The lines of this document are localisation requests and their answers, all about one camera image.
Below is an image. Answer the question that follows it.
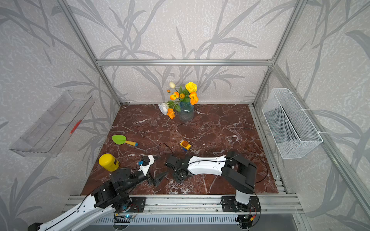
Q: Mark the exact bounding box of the yellow lego brick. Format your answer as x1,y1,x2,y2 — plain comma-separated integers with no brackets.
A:
180,141,191,151

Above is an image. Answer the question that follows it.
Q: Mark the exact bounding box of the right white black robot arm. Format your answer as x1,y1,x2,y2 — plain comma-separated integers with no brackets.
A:
165,151,257,211

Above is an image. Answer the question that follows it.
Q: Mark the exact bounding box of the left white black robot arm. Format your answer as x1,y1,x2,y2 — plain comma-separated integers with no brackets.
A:
28,168,168,231

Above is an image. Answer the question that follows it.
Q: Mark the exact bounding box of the left green circuit board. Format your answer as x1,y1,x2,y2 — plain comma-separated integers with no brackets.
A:
113,214,136,224

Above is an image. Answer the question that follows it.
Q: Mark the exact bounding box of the blue glass vase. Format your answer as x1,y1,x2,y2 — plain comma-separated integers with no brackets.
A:
179,102,194,122

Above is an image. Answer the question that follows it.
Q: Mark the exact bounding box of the yellow plastic jar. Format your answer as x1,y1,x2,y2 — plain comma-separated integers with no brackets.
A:
99,154,120,172

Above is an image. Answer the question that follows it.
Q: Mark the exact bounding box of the green toy shovel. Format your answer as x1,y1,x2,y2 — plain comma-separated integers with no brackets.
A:
111,135,138,147

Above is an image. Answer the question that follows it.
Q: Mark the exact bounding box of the artificial flower bouquet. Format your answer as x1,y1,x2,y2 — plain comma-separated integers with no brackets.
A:
158,82,199,119

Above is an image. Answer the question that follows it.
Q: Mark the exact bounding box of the red pen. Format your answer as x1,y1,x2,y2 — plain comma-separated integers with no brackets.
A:
70,120,82,134

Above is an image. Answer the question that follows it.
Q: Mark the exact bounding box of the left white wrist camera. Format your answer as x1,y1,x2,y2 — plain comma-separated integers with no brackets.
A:
138,155,159,176

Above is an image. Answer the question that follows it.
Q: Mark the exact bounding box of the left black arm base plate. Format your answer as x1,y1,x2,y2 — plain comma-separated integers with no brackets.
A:
114,197,146,213

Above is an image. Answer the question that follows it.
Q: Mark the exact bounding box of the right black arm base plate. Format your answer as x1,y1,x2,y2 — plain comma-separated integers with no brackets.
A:
220,196,261,213

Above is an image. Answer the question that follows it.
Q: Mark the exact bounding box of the right circuit board with wires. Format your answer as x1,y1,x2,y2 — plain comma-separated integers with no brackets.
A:
236,215,256,229

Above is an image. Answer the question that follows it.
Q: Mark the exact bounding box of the aluminium frame crossbar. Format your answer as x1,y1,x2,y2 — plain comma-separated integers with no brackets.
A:
95,59,273,66

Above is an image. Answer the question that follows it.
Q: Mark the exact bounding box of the transparent plastic wall shelf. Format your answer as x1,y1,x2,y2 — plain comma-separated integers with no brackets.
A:
10,90,95,157

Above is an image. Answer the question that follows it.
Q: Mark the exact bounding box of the aluminium front rail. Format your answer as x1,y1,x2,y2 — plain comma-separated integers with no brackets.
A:
60,194,304,216

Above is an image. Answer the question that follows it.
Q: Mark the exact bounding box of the white wire mesh basket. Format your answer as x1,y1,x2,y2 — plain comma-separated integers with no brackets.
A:
262,88,323,159

